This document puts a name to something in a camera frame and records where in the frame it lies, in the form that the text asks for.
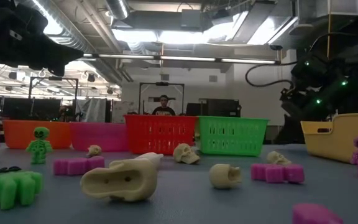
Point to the yellow plastic bin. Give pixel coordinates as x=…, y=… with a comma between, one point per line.
x=343, y=140

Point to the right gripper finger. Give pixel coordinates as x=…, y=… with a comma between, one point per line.
x=297, y=132
x=286, y=133

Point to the black security camera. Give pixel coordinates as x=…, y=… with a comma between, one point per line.
x=275, y=47

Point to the whiteboard with notes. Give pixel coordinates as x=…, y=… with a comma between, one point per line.
x=121, y=112

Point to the green slotted plastic basket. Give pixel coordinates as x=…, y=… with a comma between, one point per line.
x=232, y=135

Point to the grey ceiling box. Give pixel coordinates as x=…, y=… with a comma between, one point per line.
x=190, y=18

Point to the grey cloth cover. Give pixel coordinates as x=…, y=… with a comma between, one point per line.
x=92, y=110

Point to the black gantry frame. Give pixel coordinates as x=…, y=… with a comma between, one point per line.
x=162, y=83
x=53, y=78

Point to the green skeleton figure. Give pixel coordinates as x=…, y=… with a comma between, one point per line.
x=39, y=146
x=11, y=189

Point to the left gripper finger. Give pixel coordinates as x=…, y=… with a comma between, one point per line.
x=57, y=53
x=51, y=68

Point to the cream plastic skull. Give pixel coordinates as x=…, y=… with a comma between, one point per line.
x=94, y=150
x=126, y=183
x=224, y=176
x=185, y=153
x=277, y=157

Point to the person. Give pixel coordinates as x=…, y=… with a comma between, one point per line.
x=164, y=109
x=64, y=113

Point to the silver round air duct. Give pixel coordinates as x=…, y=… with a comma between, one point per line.
x=118, y=7

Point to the square wall vent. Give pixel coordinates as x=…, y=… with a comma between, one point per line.
x=213, y=78
x=164, y=77

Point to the black cabinet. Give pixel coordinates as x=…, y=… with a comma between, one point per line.
x=222, y=107

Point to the long silver air duct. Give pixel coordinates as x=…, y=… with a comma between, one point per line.
x=73, y=34

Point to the red slotted plastic basket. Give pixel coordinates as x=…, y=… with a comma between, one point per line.
x=158, y=133

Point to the orange plastic bin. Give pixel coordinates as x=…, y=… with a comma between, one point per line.
x=36, y=135

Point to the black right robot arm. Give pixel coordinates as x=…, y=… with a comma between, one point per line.
x=337, y=77

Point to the long ceiling light fixture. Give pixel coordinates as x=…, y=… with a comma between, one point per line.
x=182, y=58

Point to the pink plastic bin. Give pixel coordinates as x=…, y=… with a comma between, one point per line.
x=101, y=137

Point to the row of black monitors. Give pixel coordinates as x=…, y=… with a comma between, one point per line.
x=42, y=109

